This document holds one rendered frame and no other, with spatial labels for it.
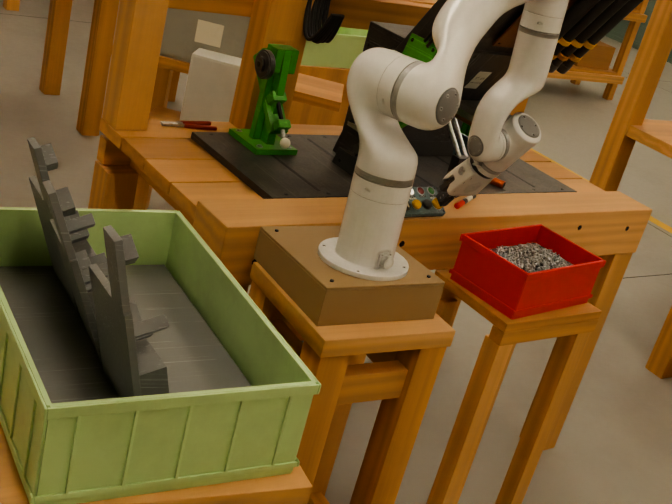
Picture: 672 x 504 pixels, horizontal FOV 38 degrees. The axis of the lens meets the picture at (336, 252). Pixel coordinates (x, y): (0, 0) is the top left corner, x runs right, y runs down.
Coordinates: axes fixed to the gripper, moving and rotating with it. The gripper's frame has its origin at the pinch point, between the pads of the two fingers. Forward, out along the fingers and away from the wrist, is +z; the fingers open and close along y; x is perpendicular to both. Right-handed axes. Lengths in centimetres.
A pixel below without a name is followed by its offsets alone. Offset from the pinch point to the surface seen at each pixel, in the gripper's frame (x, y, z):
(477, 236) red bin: -13.0, 1.6, -3.5
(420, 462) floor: -48, 34, 83
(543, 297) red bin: -32.7, 8.2, -9.3
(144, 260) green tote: -9, -81, 6
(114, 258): -33, -112, -44
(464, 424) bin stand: -52, -4, 19
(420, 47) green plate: 40.4, 4.7, -7.5
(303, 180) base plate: 16.0, -26.0, 18.2
